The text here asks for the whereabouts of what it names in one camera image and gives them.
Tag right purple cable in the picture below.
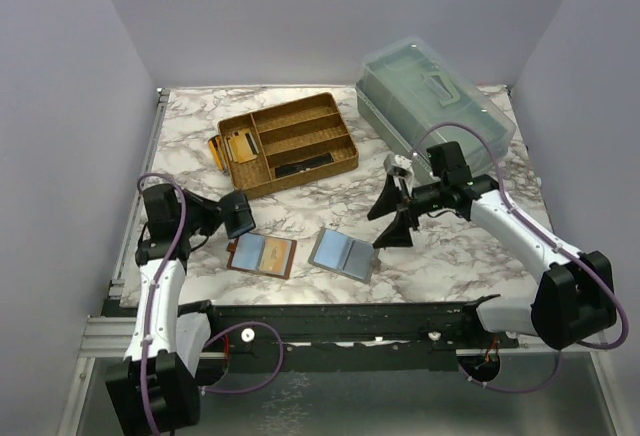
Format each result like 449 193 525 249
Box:
409 122 632 394

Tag green clear-lid storage box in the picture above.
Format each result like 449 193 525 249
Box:
355 37 516 184

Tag woven rattan divider tray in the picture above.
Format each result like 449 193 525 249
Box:
217 92 359 199

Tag aluminium frame rail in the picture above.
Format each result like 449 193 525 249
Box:
79 316 135 359

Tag gold cards beside tray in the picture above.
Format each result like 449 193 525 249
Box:
208 135 228 173

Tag brown card holder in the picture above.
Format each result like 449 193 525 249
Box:
227 232 297 280

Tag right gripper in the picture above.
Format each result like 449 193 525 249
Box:
368 173 448 248

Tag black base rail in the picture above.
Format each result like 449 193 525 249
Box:
178 301 519 374

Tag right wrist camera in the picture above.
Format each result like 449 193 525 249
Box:
384 154 415 193

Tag grey card holder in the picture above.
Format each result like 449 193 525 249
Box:
308 228 379 284

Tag black VIP card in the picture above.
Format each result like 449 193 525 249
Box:
274 152 334 178

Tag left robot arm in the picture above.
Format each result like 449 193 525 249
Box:
105 182 255 435

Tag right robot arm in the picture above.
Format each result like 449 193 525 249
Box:
367 142 617 350

